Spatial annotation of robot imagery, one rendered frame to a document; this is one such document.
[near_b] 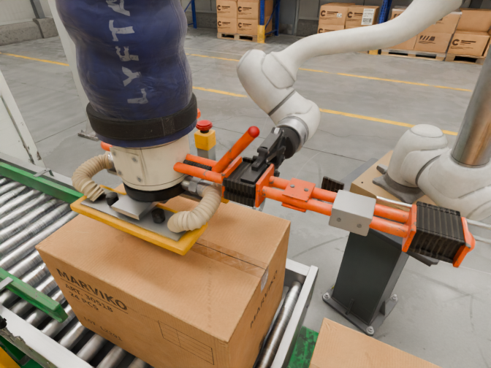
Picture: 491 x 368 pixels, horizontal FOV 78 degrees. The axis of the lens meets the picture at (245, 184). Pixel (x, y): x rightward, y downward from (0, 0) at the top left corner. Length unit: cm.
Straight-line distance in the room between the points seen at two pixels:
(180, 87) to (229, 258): 44
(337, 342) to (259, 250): 49
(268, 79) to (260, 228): 41
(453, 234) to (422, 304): 155
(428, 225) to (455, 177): 55
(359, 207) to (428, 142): 69
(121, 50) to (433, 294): 203
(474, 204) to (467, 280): 128
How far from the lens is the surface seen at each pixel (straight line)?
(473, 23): 820
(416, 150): 124
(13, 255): 169
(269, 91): 84
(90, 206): 82
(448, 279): 232
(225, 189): 62
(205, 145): 129
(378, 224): 57
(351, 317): 188
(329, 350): 116
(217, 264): 80
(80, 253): 93
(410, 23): 93
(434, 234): 57
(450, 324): 211
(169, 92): 60
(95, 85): 62
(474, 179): 112
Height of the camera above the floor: 157
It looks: 36 degrees down
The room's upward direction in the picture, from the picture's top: straight up
